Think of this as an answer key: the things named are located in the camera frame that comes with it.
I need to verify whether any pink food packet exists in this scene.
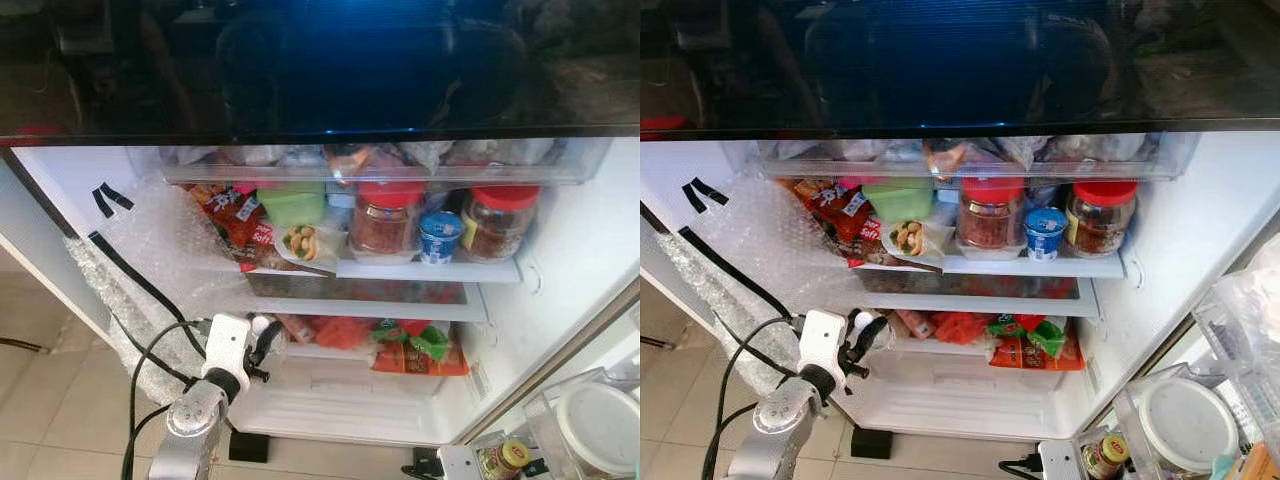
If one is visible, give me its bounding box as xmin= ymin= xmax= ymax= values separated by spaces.
xmin=895 ymin=308 xmax=936 ymax=341
xmin=275 ymin=313 xmax=319 ymax=344

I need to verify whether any clear plastic bag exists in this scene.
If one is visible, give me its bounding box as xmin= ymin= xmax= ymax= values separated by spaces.
xmin=1195 ymin=258 xmax=1280 ymax=401

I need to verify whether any red snack packet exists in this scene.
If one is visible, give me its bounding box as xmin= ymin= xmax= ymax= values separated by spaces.
xmin=785 ymin=178 xmax=881 ymax=269
xmin=190 ymin=183 xmax=276 ymax=273

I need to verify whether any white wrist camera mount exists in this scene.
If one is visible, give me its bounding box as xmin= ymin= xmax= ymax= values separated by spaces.
xmin=437 ymin=445 xmax=479 ymax=480
xmin=203 ymin=313 xmax=255 ymax=379
xmin=798 ymin=308 xmax=853 ymax=373
xmin=1038 ymin=440 xmax=1079 ymax=480

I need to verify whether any clear door bin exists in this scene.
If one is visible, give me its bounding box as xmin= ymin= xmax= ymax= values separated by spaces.
xmin=470 ymin=368 xmax=641 ymax=480
xmin=1075 ymin=362 xmax=1261 ymax=480

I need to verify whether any clear bubble wrap sheet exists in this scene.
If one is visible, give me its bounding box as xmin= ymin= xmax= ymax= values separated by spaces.
xmin=655 ymin=190 xmax=851 ymax=396
xmin=65 ymin=195 xmax=251 ymax=406

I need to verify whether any white crisper drawer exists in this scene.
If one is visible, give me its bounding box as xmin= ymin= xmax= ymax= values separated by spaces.
xmin=225 ymin=345 xmax=491 ymax=446
xmin=835 ymin=340 xmax=1101 ymax=441

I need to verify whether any white fridge with black front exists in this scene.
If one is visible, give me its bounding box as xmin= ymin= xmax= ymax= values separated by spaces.
xmin=640 ymin=0 xmax=1280 ymax=443
xmin=0 ymin=0 xmax=641 ymax=448

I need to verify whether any glass jar with red lid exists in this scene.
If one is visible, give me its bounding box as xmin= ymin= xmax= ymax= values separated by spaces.
xmin=350 ymin=182 xmax=425 ymax=263
xmin=957 ymin=178 xmax=1028 ymax=259
xmin=460 ymin=185 xmax=541 ymax=263
xmin=1065 ymin=180 xmax=1139 ymax=259

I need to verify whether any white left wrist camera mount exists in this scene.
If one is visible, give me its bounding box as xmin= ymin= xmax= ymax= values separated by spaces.
xmin=203 ymin=313 xmax=255 ymax=379
xmin=798 ymin=308 xmax=853 ymax=373

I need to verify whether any green food packet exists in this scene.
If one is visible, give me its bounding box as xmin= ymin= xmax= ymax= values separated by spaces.
xmin=405 ymin=322 xmax=453 ymax=361
xmin=1025 ymin=318 xmax=1069 ymax=358

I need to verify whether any clear plastic fridge drawer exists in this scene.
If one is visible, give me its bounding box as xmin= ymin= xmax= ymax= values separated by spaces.
xmin=745 ymin=135 xmax=1201 ymax=183
xmin=125 ymin=138 xmax=613 ymax=187

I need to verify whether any green plastic container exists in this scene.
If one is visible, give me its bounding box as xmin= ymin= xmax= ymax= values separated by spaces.
xmin=258 ymin=182 xmax=327 ymax=229
xmin=862 ymin=178 xmax=934 ymax=223

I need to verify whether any blue yogurt cup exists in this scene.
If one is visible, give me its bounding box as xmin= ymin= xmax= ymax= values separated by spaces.
xmin=418 ymin=210 xmax=464 ymax=266
xmin=1024 ymin=207 xmax=1069 ymax=262

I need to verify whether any shallow fridge drawer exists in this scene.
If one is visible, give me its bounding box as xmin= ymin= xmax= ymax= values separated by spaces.
xmin=240 ymin=275 xmax=491 ymax=323
xmin=855 ymin=270 xmax=1101 ymax=319

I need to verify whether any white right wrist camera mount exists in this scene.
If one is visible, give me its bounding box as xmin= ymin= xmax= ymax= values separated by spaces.
xmin=1038 ymin=440 xmax=1079 ymax=480
xmin=437 ymin=445 xmax=479 ymax=480

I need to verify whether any orange frozen food bag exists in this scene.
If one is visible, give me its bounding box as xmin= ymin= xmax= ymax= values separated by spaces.
xmin=922 ymin=140 xmax=976 ymax=181
xmin=325 ymin=145 xmax=386 ymax=183

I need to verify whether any jar with yellow lid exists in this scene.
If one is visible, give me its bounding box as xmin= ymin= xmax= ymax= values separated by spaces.
xmin=1082 ymin=435 xmax=1131 ymax=480
xmin=480 ymin=440 xmax=531 ymax=480

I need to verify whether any red plastic bag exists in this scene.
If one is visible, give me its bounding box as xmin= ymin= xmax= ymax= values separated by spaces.
xmin=932 ymin=310 xmax=996 ymax=346
xmin=315 ymin=315 xmax=376 ymax=351

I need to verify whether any long black tape strip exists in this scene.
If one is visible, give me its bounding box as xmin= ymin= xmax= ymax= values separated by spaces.
xmin=678 ymin=226 xmax=801 ymax=346
xmin=88 ymin=232 xmax=206 ymax=356

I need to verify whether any container with white round lid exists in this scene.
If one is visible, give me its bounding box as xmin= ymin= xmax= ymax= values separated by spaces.
xmin=1140 ymin=378 xmax=1241 ymax=473
xmin=555 ymin=383 xmax=641 ymax=476

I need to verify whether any white fridge shelf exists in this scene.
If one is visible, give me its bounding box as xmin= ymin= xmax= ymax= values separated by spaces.
xmin=245 ymin=255 xmax=523 ymax=284
xmin=860 ymin=250 xmax=1126 ymax=279

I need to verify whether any white nut snack packet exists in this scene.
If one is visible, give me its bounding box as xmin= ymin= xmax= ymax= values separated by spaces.
xmin=883 ymin=218 xmax=951 ymax=271
xmin=275 ymin=222 xmax=346 ymax=276

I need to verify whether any black block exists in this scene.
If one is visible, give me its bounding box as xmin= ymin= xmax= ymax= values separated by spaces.
xmin=850 ymin=428 xmax=893 ymax=461
xmin=228 ymin=432 xmax=271 ymax=464

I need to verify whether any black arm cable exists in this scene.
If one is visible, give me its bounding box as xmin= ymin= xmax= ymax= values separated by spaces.
xmin=700 ymin=312 xmax=806 ymax=480
xmin=118 ymin=315 xmax=213 ymax=480

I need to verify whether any orange noodle packet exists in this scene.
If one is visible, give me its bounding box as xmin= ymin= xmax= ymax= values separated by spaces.
xmin=988 ymin=315 xmax=1086 ymax=371
xmin=370 ymin=320 xmax=471 ymax=377

